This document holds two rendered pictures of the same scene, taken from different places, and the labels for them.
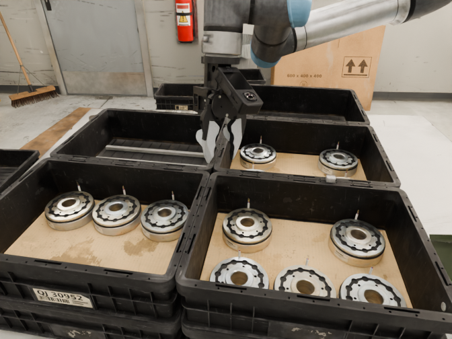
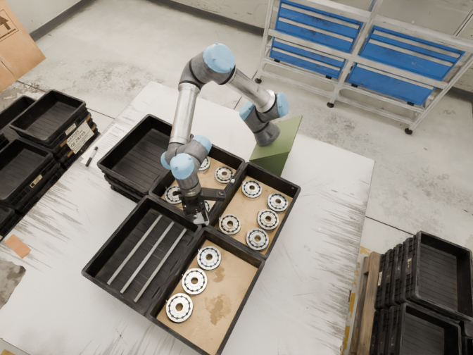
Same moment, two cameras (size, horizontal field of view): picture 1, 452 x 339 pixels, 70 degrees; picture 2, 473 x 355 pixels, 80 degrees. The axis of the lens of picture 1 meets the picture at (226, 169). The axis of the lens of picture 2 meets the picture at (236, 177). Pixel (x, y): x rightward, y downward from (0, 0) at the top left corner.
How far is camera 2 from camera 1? 0.95 m
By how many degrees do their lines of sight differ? 56
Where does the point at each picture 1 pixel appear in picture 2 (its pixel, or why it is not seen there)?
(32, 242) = (194, 329)
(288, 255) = (246, 215)
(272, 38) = not seen: hidden behind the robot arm
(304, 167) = not seen: hidden behind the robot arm
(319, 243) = (244, 201)
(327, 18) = (188, 127)
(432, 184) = (210, 128)
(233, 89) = (215, 197)
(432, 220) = (230, 146)
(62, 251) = (207, 313)
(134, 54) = not seen: outside the picture
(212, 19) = (193, 184)
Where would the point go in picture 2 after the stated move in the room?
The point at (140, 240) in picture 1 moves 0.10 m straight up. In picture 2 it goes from (215, 273) to (215, 267)
